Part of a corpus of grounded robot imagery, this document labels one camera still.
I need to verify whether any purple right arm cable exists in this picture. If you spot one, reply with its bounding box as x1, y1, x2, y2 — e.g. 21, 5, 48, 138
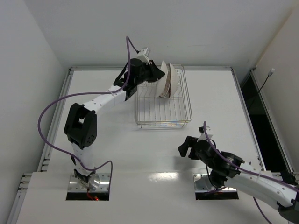
201, 121, 299, 224

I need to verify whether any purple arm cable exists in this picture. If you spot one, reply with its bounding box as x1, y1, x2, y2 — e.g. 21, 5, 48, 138
38, 36, 141, 192
201, 121, 299, 224

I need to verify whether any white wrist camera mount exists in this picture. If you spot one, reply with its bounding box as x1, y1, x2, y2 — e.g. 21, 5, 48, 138
198, 126, 214, 141
136, 47, 150, 64

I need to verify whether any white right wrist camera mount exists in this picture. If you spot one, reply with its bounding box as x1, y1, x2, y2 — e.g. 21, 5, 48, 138
198, 126, 214, 141

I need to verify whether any floral plate orange rim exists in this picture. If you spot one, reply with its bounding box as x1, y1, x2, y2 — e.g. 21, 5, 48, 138
169, 63, 178, 98
155, 61, 169, 98

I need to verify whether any chrome wire dish rack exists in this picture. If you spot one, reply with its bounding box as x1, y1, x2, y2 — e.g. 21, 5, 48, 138
135, 64, 192, 129

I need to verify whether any metal base plate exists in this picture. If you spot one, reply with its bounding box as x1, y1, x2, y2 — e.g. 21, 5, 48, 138
193, 173, 237, 193
67, 173, 110, 193

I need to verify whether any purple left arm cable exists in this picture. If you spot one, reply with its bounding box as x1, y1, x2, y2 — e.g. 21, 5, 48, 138
38, 36, 141, 192

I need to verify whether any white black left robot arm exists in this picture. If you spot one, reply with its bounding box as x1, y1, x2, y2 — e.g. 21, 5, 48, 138
64, 58, 168, 188

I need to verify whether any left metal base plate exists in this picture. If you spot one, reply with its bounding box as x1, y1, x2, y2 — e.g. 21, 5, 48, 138
67, 173, 110, 193

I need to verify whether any sunburst plate dark rim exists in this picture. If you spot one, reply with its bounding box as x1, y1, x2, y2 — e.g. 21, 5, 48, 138
159, 70, 171, 98

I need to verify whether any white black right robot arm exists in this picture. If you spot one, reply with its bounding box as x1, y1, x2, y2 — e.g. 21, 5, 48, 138
178, 136, 299, 224

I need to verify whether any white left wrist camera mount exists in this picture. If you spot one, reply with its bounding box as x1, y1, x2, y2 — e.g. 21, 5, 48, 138
136, 47, 150, 64

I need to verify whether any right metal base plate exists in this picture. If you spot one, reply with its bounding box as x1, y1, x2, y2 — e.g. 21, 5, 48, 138
193, 173, 237, 193

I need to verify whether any black wall cable white plug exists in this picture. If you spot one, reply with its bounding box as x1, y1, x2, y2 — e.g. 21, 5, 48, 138
257, 68, 275, 94

